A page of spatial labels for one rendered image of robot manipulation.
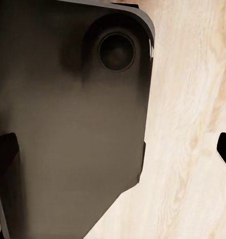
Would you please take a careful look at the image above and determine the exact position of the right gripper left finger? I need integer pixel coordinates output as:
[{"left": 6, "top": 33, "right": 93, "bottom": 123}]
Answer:
[{"left": 0, "top": 132, "right": 19, "bottom": 181}]

